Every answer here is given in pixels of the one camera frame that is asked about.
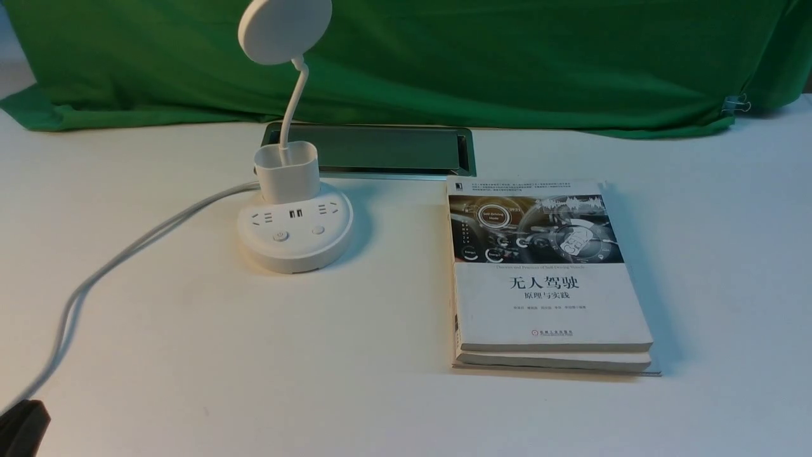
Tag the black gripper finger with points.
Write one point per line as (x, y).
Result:
(23, 428)

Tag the white desk lamp socket base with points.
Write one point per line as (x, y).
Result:
(299, 224)

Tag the white book upper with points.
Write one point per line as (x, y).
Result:
(537, 267)

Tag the white book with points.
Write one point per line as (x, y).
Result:
(631, 363)
(537, 267)

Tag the white book lower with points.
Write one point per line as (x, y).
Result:
(631, 363)

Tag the green backdrop cloth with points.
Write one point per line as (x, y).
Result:
(625, 69)

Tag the silver binder clip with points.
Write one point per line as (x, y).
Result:
(735, 104)

